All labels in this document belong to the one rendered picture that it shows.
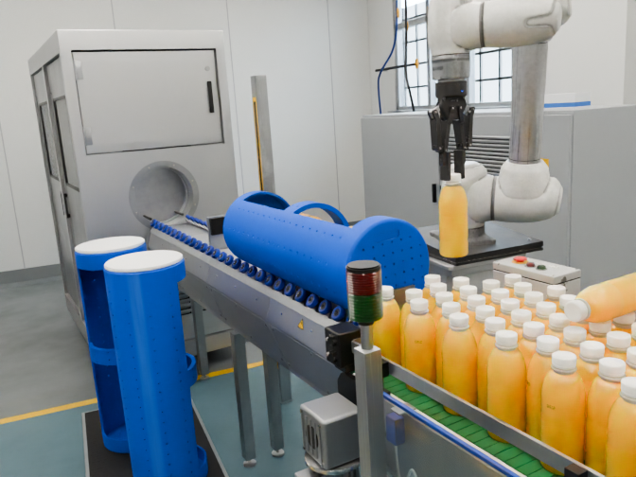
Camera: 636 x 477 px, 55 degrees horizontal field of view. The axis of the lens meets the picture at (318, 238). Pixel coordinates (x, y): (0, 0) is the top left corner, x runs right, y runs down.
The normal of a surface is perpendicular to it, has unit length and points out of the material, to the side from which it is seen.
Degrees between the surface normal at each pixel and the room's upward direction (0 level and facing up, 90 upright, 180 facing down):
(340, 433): 90
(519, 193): 94
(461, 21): 89
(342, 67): 90
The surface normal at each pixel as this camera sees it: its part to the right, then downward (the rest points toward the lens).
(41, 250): 0.38, 0.18
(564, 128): -0.92, 0.14
